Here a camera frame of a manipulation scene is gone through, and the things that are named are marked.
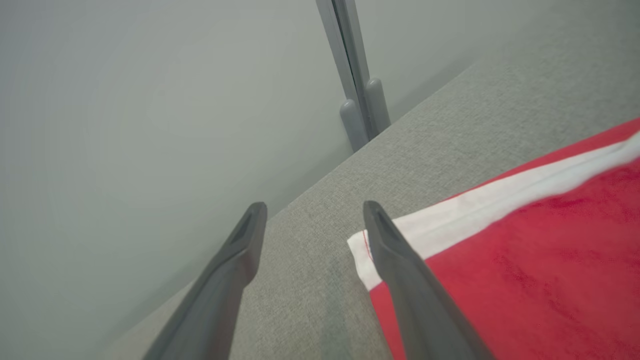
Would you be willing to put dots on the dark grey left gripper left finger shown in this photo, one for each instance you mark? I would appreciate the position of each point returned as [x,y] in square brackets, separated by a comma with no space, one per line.
[220,305]

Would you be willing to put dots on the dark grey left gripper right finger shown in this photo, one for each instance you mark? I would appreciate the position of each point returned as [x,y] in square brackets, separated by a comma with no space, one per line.
[425,310]

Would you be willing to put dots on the grey partition post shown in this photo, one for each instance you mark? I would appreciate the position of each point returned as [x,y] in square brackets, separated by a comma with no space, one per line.
[355,125]

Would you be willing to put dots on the red jersey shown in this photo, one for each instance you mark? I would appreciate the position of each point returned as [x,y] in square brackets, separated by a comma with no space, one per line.
[550,275]

